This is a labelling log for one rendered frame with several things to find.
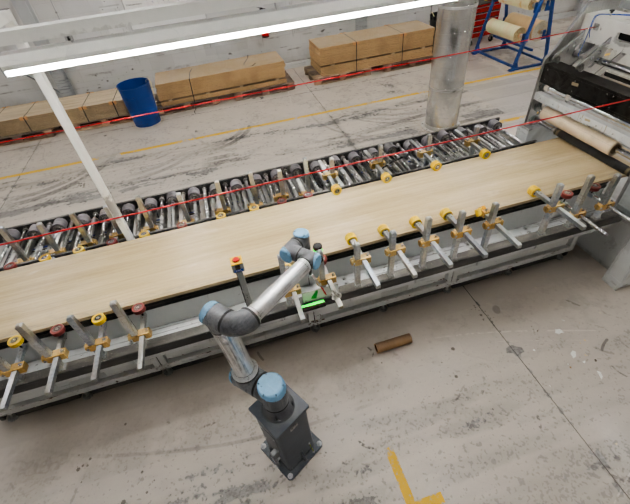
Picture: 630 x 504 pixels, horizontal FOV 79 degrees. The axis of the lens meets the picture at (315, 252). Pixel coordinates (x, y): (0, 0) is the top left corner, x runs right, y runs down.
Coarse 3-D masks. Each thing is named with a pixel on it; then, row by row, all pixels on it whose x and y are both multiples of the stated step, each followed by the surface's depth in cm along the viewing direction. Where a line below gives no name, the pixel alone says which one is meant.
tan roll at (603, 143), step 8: (544, 112) 358; (552, 112) 352; (544, 120) 363; (552, 120) 351; (560, 120) 344; (568, 120) 338; (560, 128) 346; (568, 128) 337; (576, 128) 330; (584, 128) 325; (576, 136) 332; (584, 136) 324; (592, 136) 318; (600, 136) 313; (592, 144) 319; (600, 144) 312; (608, 144) 307; (616, 144) 304; (608, 152) 307; (616, 152) 306; (624, 152) 300
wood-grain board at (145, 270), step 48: (384, 192) 316; (432, 192) 311; (480, 192) 305; (144, 240) 298; (192, 240) 292; (240, 240) 287; (288, 240) 283; (336, 240) 278; (384, 240) 277; (0, 288) 272; (48, 288) 268; (96, 288) 263; (144, 288) 259; (192, 288) 255; (0, 336) 239
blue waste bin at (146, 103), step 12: (120, 84) 658; (132, 84) 673; (144, 84) 640; (132, 96) 640; (144, 96) 649; (132, 108) 656; (144, 108) 659; (156, 108) 681; (144, 120) 672; (156, 120) 685
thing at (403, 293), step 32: (576, 192) 305; (448, 224) 287; (480, 224) 297; (512, 224) 308; (352, 256) 280; (384, 256) 290; (512, 256) 344; (544, 256) 352; (224, 288) 265; (256, 288) 273; (416, 288) 333; (160, 320) 267; (288, 320) 313; (0, 352) 246; (32, 352) 253; (192, 352) 305; (64, 384) 287; (96, 384) 292; (0, 416) 285
